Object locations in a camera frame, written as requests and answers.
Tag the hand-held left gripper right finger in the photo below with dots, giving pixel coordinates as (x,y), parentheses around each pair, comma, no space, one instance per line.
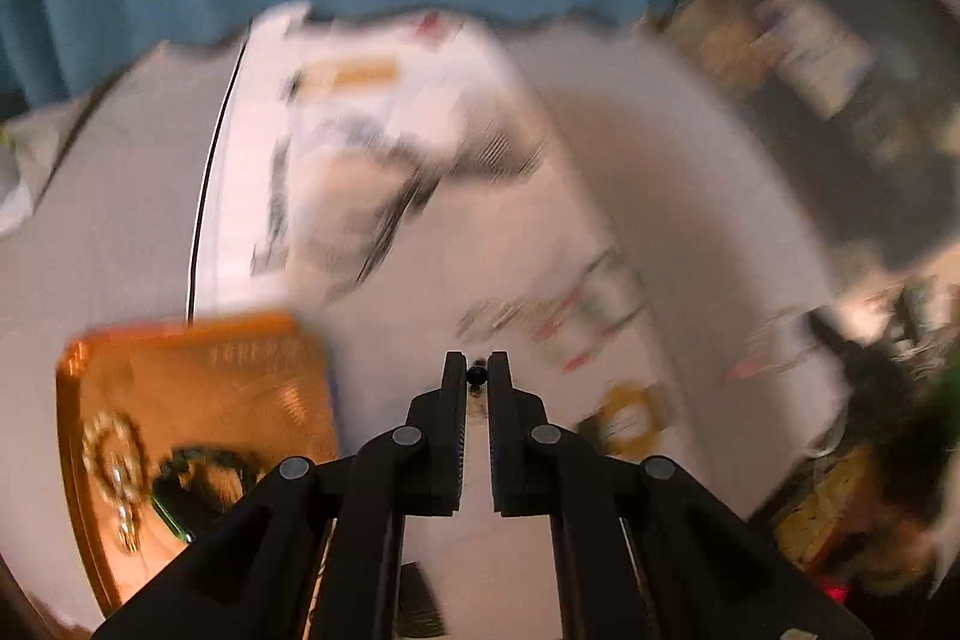
(506,430)

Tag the small dark bead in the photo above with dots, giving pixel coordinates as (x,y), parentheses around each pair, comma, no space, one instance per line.
(475,375)

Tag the black green wristwatch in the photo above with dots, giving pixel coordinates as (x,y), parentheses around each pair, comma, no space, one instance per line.
(195,490)

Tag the orange metal tray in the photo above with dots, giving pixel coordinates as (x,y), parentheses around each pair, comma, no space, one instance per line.
(225,385)

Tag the floral patterned cloth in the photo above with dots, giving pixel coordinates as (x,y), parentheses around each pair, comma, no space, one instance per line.
(817,512)

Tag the grey white printed tablecloth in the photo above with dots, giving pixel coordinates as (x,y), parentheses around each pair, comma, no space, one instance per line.
(675,197)

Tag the dark printed cloth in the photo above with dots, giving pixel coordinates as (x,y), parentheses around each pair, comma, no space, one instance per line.
(900,175)

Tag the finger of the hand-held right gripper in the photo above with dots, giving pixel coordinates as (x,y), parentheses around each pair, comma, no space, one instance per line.
(836,336)

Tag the white picture card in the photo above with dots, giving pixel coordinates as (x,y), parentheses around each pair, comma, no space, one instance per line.
(817,48)

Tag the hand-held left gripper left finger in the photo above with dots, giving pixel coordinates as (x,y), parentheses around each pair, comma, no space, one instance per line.
(450,430)

